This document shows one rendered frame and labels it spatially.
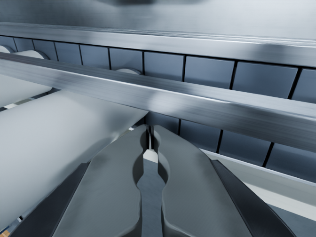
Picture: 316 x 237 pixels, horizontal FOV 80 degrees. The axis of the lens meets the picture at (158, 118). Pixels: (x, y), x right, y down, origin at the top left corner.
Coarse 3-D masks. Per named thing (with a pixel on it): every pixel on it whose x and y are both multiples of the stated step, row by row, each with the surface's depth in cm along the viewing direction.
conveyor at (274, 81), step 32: (96, 64) 20; (128, 64) 18; (160, 64) 16; (192, 64) 15; (224, 64) 14; (256, 64) 13; (288, 96) 13; (192, 128) 17; (256, 160) 16; (288, 160) 15
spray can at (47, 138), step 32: (64, 96) 12; (0, 128) 8; (32, 128) 9; (64, 128) 10; (96, 128) 12; (128, 128) 16; (0, 160) 8; (32, 160) 9; (64, 160) 10; (0, 192) 8; (32, 192) 9; (0, 224) 8
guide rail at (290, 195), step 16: (224, 160) 15; (240, 176) 14; (256, 176) 14; (272, 176) 14; (256, 192) 13; (272, 192) 13; (288, 192) 13; (304, 192) 13; (288, 208) 13; (304, 208) 12
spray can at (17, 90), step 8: (32, 56) 21; (40, 56) 22; (0, 80) 18; (8, 80) 19; (16, 80) 19; (24, 80) 20; (0, 88) 18; (8, 88) 19; (16, 88) 20; (24, 88) 20; (32, 88) 21; (40, 88) 22; (48, 88) 23; (0, 96) 19; (8, 96) 19; (16, 96) 20; (24, 96) 21; (32, 96) 23; (0, 104) 19; (8, 104) 20
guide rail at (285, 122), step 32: (0, 64) 12; (32, 64) 11; (64, 64) 11; (96, 96) 10; (128, 96) 9; (160, 96) 8; (192, 96) 7; (224, 96) 7; (256, 96) 7; (224, 128) 7; (256, 128) 7; (288, 128) 6
